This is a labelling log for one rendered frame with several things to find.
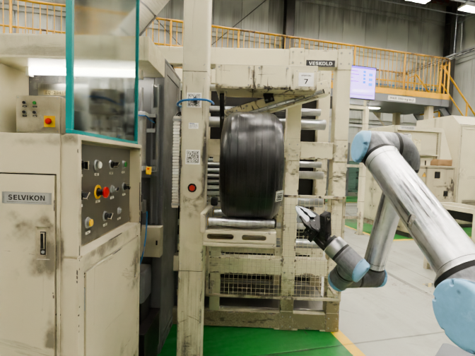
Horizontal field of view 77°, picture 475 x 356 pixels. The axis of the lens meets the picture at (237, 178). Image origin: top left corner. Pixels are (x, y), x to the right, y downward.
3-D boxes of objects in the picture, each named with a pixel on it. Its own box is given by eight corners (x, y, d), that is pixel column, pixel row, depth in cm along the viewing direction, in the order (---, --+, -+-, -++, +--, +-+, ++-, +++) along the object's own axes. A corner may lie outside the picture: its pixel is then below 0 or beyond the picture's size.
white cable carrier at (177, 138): (171, 207, 158) (173, 116, 155) (173, 205, 163) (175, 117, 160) (179, 208, 158) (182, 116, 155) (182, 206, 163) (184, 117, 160)
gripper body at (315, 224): (300, 233, 132) (321, 253, 127) (307, 221, 126) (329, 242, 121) (311, 225, 136) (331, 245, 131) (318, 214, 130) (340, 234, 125)
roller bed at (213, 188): (191, 206, 196) (193, 161, 194) (195, 203, 211) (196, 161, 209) (222, 208, 195) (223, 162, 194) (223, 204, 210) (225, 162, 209)
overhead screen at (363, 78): (343, 97, 498) (345, 63, 495) (341, 97, 503) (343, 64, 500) (374, 100, 512) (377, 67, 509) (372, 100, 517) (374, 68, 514)
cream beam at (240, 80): (214, 87, 178) (215, 62, 177) (218, 97, 203) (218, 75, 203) (317, 90, 177) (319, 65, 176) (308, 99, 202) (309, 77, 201)
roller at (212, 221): (205, 225, 148) (206, 216, 149) (206, 225, 153) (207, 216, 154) (276, 228, 148) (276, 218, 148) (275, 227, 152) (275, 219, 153)
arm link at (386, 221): (414, 131, 116) (372, 276, 139) (385, 129, 114) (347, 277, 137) (437, 138, 105) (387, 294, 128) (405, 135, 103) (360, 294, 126)
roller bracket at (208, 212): (199, 233, 145) (200, 212, 145) (208, 217, 185) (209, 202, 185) (206, 233, 145) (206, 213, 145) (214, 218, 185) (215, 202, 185)
